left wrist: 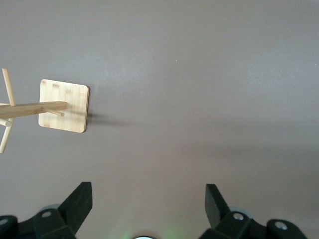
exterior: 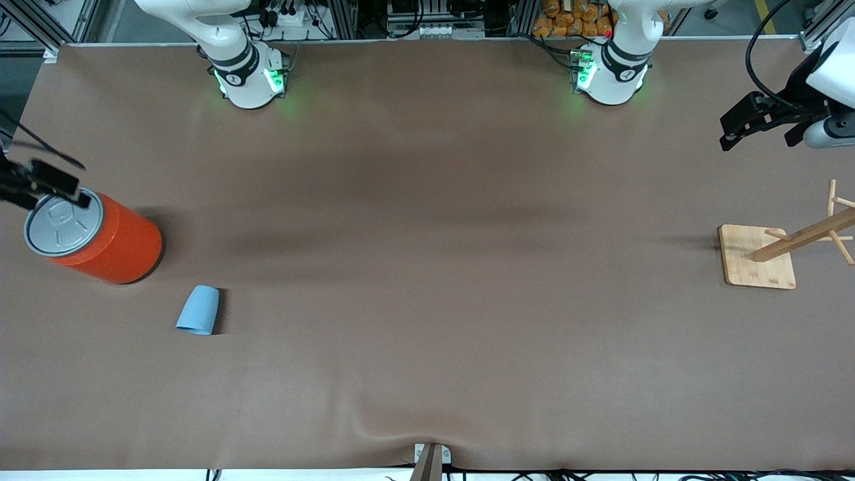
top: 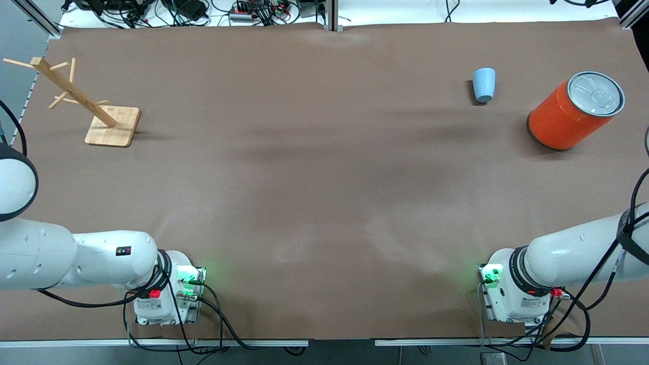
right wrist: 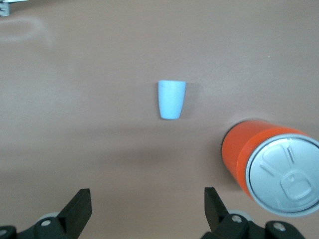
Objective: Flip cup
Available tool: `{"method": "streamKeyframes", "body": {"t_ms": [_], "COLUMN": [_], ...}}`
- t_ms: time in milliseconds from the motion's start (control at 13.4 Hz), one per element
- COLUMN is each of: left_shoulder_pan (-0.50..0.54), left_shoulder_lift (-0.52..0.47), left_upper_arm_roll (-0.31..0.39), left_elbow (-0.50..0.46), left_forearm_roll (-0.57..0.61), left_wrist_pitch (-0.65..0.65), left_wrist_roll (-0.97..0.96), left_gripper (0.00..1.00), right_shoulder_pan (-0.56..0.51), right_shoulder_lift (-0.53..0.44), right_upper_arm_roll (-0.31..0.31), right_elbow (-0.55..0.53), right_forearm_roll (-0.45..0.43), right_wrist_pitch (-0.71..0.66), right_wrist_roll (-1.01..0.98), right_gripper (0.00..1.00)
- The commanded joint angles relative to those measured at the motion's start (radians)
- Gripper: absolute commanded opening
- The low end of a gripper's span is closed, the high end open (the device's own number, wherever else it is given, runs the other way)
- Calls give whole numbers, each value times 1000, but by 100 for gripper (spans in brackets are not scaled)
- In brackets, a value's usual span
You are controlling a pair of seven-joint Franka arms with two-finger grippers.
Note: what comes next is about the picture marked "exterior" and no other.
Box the light blue plastic cup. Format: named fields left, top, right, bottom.
left=175, top=285, right=221, bottom=336

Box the wooden cup rack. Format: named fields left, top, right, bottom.
left=718, top=179, right=855, bottom=291

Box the orange can with grey lid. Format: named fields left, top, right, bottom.
left=24, top=187, right=164, bottom=286

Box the orange snack bag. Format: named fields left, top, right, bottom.
left=532, top=0, right=617, bottom=38

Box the white power strip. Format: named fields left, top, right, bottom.
left=259, top=0, right=335, bottom=42

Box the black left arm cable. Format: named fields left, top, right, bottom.
left=746, top=0, right=812, bottom=111

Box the aluminium frame post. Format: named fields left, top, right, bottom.
left=798, top=0, right=855, bottom=54
left=0, top=0, right=101, bottom=62

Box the camera stand with white bracket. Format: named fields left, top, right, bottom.
left=413, top=442, right=452, bottom=481

